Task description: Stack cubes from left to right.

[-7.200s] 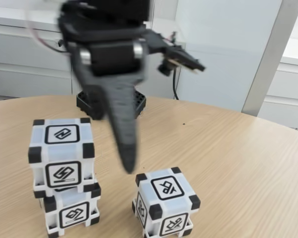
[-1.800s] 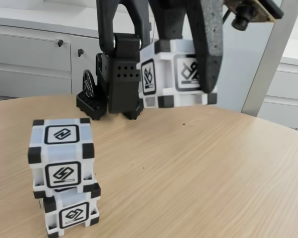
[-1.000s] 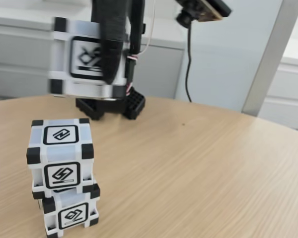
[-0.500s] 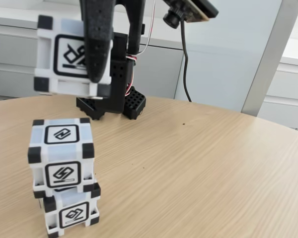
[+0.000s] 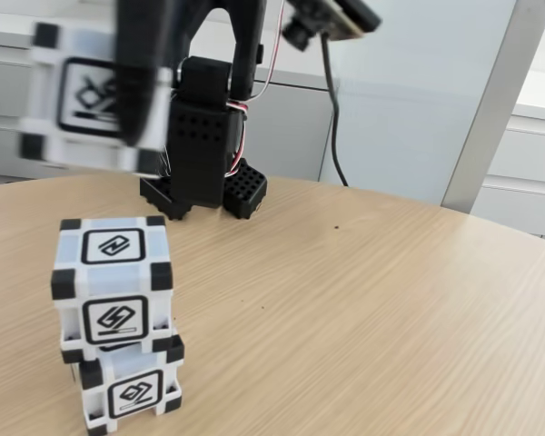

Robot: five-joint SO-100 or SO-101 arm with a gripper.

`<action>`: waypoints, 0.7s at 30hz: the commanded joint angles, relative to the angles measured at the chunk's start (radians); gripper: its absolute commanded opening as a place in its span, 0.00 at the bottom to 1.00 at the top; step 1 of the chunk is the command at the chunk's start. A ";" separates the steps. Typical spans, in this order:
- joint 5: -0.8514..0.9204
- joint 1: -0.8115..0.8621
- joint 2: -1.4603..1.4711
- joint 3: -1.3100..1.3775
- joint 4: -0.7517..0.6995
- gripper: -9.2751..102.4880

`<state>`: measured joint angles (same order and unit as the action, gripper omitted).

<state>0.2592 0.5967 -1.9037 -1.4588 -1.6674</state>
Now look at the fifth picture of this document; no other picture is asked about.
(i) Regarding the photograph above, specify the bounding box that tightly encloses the white drawer unit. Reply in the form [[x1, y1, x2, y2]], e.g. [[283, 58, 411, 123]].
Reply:
[[470, 103, 545, 242]]

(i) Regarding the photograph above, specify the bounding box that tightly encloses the white cube with house symbol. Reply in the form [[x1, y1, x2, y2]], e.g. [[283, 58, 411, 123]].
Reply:
[[61, 333, 185, 436]]

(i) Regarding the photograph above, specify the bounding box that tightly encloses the black gripper camera module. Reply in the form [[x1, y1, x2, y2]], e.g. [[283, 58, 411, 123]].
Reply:
[[280, 0, 383, 52]]

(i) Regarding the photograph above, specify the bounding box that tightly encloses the black camera cable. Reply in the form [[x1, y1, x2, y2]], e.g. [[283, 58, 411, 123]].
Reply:
[[319, 32, 351, 188]]

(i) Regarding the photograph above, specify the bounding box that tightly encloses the white cube with lamp symbol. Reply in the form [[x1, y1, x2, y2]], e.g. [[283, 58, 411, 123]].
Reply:
[[17, 20, 177, 179]]

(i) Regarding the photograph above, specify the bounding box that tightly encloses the white cube with lightning symbol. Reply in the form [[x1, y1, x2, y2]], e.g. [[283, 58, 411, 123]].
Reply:
[[49, 215, 174, 361]]

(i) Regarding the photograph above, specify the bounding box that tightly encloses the white cabinet with doors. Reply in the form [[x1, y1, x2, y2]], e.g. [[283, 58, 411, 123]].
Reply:
[[0, 0, 342, 183]]

